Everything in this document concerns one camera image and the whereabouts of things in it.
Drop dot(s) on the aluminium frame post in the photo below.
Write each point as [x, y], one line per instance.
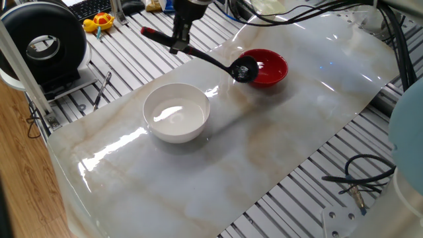
[118, 13]
[20, 66]

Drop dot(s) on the marble pattern table mat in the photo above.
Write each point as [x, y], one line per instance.
[198, 185]

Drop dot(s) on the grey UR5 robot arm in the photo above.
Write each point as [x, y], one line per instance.
[409, 139]

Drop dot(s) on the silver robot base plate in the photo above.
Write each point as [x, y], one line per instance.
[337, 224]

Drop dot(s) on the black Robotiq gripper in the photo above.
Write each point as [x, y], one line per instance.
[191, 10]

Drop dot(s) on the red bowl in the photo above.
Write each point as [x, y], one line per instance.
[271, 69]

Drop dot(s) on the white ceramic bowl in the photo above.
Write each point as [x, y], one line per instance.
[172, 135]

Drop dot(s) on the black metal pen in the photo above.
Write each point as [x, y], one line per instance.
[105, 81]

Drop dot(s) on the steel corner bracket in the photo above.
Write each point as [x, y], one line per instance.
[53, 121]

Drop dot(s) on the yellow green plastic basket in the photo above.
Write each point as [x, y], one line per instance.
[267, 6]

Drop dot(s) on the black ladle red accents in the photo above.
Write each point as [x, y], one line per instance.
[244, 71]

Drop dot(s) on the yellow turtle toy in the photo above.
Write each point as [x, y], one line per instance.
[100, 21]

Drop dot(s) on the metal washer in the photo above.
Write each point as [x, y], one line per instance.
[79, 107]

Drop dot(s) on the black computer mouse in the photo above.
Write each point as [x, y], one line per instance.
[133, 6]

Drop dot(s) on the yellow snack packet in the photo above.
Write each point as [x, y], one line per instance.
[152, 5]

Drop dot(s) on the black keyboard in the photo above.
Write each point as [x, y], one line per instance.
[89, 8]

